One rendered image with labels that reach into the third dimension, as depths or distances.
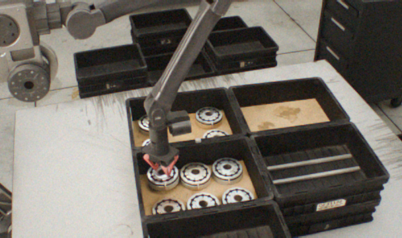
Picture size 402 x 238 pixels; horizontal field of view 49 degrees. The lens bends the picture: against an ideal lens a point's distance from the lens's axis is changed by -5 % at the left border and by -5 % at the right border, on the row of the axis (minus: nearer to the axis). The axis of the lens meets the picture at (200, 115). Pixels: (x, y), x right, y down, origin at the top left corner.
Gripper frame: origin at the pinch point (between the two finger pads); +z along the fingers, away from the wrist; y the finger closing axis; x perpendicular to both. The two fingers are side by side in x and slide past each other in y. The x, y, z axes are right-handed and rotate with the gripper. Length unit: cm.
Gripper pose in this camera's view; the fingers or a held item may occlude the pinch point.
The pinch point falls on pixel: (162, 170)
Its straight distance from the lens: 152.1
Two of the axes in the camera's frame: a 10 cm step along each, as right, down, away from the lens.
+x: -5.5, 5.3, -6.5
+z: 0.2, 7.8, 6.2
